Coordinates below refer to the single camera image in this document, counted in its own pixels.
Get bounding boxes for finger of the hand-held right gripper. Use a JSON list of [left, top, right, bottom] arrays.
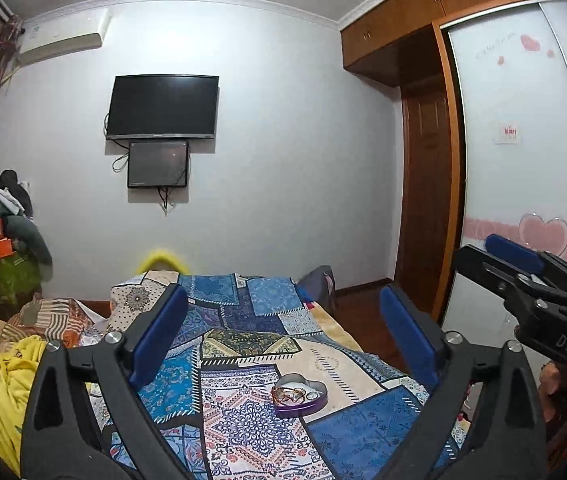
[[485, 233, 567, 292], [451, 243, 567, 324]]

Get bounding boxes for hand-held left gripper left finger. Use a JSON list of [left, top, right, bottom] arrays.
[[20, 284, 190, 480]]

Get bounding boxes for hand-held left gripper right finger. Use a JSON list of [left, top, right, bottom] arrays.
[[378, 284, 548, 480]]

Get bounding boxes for purple heart-shaped box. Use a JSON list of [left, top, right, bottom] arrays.
[[272, 373, 329, 420]]

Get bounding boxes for yellow plastic chair back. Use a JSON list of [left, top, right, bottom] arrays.
[[137, 248, 190, 275]]

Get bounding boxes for patchwork blue blanket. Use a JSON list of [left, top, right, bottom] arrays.
[[84, 270, 470, 480]]

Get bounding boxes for dark grey bag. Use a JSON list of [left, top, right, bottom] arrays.
[[295, 264, 337, 312]]

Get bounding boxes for brown wooden door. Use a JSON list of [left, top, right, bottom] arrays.
[[400, 82, 453, 307]]

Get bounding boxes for striped orange cloth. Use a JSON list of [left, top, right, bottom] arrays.
[[0, 297, 90, 357]]

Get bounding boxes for white and red door sticker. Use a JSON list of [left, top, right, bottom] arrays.
[[494, 122, 521, 145]]

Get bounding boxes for white heart-print sliding door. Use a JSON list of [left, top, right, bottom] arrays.
[[438, 0, 567, 332]]

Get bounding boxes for yellow cloth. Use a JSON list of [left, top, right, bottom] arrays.
[[0, 335, 95, 477]]

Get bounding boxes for green patterned bag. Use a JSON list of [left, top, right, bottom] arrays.
[[0, 252, 45, 307]]

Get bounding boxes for pile of clothes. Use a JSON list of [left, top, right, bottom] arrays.
[[0, 169, 54, 282]]

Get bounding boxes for wooden overhead cabinets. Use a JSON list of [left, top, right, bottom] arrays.
[[339, 0, 567, 89]]

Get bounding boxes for white air conditioner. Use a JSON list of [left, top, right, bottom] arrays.
[[16, 7, 112, 67]]

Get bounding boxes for small black wall monitor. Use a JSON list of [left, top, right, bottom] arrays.
[[127, 140, 191, 190]]

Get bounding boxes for black wall television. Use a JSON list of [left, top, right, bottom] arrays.
[[105, 75, 220, 141]]

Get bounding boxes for white curtain rail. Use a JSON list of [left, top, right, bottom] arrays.
[[0, 0, 23, 27]]

